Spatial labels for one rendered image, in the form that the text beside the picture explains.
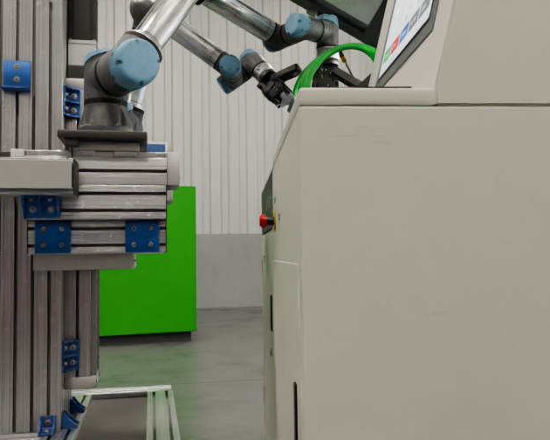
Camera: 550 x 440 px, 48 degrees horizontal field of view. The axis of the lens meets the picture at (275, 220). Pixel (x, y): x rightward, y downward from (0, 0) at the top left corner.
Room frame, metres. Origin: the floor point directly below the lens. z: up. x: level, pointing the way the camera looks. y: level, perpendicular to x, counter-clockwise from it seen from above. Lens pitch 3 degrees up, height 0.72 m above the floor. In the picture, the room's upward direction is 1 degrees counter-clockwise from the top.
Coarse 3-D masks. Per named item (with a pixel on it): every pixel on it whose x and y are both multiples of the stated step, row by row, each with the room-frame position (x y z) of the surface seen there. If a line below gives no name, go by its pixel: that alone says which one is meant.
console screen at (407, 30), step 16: (400, 0) 1.45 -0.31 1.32; (416, 0) 1.25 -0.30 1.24; (432, 0) 1.11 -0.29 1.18; (400, 16) 1.40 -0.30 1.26; (416, 16) 1.22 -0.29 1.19; (432, 16) 1.09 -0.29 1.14; (400, 32) 1.36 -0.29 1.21; (416, 32) 1.18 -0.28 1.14; (384, 48) 1.53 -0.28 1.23; (400, 48) 1.32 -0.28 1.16; (416, 48) 1.17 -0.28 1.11; (384, 64) 1.47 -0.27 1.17; (400, 64) 1.28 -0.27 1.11; (384, 80) 1.42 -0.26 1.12
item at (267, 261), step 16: (272, 256) 1.69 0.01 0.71; (272, 272) 1.70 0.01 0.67; (272, 288) 1.71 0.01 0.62; (272, 304) 1.72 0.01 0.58; (272, 320) 1.73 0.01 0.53; (272, 336) 1.74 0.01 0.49; (272, 352) 1.75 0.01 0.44; (272, 368) 1.76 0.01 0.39; (272, 384) 1.77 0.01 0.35; (272, 400) 1.78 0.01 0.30; (272, 416) 1.79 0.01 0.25; (272, 432) 1.80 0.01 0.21
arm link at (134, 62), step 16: (160, 0) 1.61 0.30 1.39; (176, 0) 1.61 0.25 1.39; (192, 0) 1.65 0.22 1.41; (160, 16) 1.59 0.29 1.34; (176, 16) 1.61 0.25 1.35; (128, 32) 1.55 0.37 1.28; (144, 32) 1.55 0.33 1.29; (160, 32) 1.58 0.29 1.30; (128, 48) 1.50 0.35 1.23; (144, 48) 1.52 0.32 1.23; (160, 48) 1.57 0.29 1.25; (112, 64) 1.51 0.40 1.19; (128, 64) 1.50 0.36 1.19; (144, 64) 1.53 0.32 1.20; (112, 80) 1.55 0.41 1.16; (128, 80) 1.52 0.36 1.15; (144, 80) 1.53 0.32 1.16
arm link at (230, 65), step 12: (132, 0) 2.17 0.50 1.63; (144, 0) 2.13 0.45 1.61; (156, 0) 2.14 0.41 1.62; (132, 12) 2.18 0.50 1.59; (144, 12) 2.13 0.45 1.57; (180, 24) 2.14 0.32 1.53; (180, 36) 2.14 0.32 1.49; (192, 36) 2.13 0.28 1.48; (204, 36) 2.16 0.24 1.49; (192, 48) 2.15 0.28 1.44; (204, 48) 2.13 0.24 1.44; (216, 48) 2.14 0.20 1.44; (204, 60) 2.16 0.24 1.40; (216, 60) 2.14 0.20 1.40; (228, 60) 2.12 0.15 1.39; (228, 72) 2.12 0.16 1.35; (240, 72) 2.16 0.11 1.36
